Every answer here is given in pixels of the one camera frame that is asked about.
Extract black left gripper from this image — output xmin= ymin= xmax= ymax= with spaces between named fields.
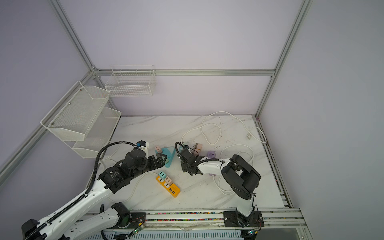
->
xmin=131 ymin=152 xmax=167 ymax=180

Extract purple power strip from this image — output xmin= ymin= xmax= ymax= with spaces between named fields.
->
xmin=207 ymin=151 xmax=217 ymax=159

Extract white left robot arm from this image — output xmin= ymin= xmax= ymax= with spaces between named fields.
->
xmin=22 ymin=147 xmax=167 ymax=240

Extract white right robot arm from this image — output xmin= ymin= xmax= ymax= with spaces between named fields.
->
xmin=175 ymin=142 xmax=262 ymax=219

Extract green plug on orange strip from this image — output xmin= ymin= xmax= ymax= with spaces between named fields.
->
xmin=159 ymin=172 xmax=167 ymax=180

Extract pink plug on orange strip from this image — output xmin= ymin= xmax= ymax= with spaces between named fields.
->
xmin=165 ymin=177 xmax=173 ymax=185

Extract teal triangular power strip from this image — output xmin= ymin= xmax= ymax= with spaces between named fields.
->
xmin=161 ymin=147 xmax=176 ymax=168

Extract orange power strip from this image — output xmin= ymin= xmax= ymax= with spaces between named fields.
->
xmin=157 ymin=176 xmax=181 ymax=198

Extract small white mesh shelf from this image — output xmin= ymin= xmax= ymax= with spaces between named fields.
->
xmin=72 ymin=108 xmax=121 ymax=159

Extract large white mesh shelf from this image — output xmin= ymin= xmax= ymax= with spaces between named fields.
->
xmin=41 ymin=82 xmax=110 ymax=142

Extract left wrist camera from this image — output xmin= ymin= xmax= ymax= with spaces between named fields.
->
xmin=137 ymin=140 xmax=149 ymax=156

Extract white cable of purple strip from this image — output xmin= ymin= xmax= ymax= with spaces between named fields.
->
xmin=209 ymin=143 xmax=256 ymax=196

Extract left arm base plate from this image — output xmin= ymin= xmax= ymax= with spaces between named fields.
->
xmin=110 ymin=212 xmax=146 ymax=229

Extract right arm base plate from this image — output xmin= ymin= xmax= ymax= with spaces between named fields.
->
xmin=223 ymin=210 xmax=265 ymax=228

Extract black corrugated cable hose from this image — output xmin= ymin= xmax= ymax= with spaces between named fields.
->
xmin=23 ymin=140 xmax=139 ymax=240

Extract white wire basket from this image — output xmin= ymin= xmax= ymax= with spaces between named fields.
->
xmin=105 ymin=65 xmax=157 ymax=97

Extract aluminium front rail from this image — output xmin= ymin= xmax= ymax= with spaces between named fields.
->
xmin=58 ymin=208 xmax=308 ymax=232

